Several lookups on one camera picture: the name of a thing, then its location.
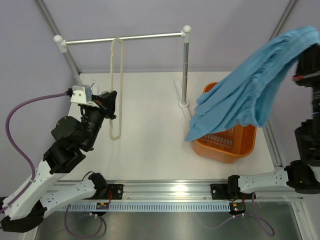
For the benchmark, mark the light blue shorts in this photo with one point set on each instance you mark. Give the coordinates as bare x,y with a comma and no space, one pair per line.
245,97

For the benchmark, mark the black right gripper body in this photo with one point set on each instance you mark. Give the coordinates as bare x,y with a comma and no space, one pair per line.
309,77

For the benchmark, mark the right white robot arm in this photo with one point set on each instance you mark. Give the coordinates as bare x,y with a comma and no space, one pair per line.
302,175

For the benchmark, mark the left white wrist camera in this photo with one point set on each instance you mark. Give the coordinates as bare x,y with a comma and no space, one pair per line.
81,95

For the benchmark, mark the silver clothes rack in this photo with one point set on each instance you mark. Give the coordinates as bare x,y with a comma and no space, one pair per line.
181,87

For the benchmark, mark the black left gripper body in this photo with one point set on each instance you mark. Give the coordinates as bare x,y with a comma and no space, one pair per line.
93,119

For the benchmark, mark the white slotted cable duct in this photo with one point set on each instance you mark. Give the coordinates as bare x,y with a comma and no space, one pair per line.
151,207

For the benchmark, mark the aluminium frame post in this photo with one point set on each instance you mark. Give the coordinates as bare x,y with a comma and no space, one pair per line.
44,10
288,10

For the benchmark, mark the orange plastic laundry basket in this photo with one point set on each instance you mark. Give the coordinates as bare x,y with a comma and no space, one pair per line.
227,146

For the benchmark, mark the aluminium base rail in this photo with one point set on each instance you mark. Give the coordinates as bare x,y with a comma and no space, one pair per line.
180,191

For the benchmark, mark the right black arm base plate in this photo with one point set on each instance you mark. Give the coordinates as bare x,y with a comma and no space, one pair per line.
222,191

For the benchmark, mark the aluminium frame post right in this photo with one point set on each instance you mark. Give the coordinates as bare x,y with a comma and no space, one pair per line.
288,10

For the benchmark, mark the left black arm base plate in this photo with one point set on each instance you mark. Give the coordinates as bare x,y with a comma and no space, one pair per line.
115,190

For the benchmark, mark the aluminium frame post left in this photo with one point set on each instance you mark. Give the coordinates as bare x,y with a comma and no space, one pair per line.
44,10

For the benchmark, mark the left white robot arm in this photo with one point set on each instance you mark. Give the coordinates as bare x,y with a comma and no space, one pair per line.
30,204

